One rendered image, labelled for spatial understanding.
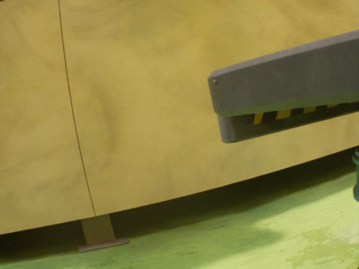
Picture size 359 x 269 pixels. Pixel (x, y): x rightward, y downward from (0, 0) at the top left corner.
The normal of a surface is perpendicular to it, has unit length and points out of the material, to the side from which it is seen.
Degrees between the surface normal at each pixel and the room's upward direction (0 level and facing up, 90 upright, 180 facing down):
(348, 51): 90
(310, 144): 90
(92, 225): 90
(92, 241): 90
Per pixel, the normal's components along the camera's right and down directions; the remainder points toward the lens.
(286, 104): -0.50, 0.84
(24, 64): 0.30, 0.00
